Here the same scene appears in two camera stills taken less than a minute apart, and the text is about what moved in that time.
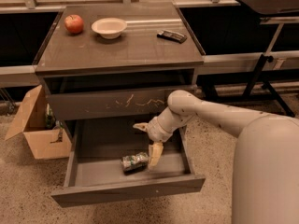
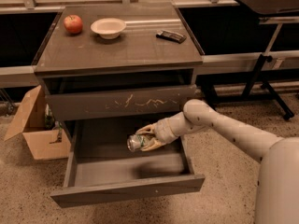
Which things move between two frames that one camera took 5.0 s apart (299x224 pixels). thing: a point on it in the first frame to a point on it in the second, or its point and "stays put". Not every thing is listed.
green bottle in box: [49, 119] stays put
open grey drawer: [94, 172] stays put
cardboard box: [31, 119] stays put
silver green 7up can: [135, 164] to [135, 142]
